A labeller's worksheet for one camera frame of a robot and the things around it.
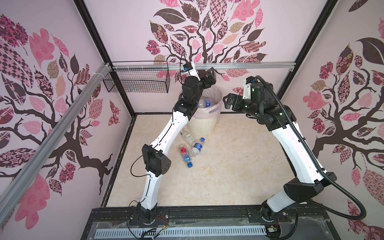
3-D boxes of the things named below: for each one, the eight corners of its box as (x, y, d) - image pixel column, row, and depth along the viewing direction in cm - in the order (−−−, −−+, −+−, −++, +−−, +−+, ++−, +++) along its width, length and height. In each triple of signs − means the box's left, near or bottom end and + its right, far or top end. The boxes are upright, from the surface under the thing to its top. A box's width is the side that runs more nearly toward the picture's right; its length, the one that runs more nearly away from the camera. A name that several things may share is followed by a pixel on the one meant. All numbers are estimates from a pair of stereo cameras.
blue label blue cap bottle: (189, 155, 97) (189, 151, 94) (199, 140, 105) (199, 136, 102) (196, 158, 96) (196, 155, 92) (205, 143, 104) (206, 139, 100)
